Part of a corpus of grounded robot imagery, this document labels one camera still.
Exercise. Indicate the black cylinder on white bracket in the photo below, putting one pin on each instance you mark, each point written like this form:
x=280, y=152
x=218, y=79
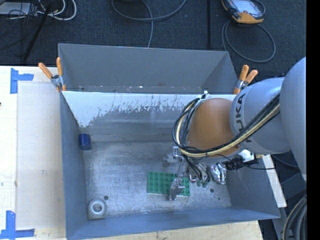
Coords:
x=246, y=162

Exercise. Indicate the crumpled silver foil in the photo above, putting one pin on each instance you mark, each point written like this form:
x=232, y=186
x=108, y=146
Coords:
x=219, y=174

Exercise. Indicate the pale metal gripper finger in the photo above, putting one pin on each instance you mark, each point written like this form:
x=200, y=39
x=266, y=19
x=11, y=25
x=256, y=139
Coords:
x=176, y=187
x=172, y=157

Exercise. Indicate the grey metal bin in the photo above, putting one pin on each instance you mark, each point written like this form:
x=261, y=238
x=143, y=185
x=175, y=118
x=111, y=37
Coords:
x=130, y=164

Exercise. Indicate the blue cup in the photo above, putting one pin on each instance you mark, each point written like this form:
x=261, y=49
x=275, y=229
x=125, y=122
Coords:
x=85, y=141

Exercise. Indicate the green studded flat block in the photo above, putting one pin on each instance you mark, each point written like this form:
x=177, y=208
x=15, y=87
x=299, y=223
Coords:
x=160, y=182

